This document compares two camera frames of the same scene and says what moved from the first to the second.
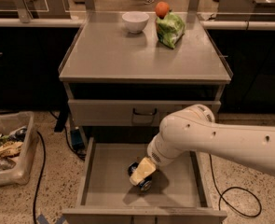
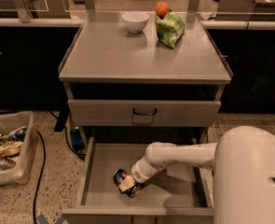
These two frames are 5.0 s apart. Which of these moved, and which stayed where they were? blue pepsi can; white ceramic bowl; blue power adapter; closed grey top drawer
Moved: blue pepsi can
Stayed: blue power adapter; white ceramic bowl; closed grey top drawer
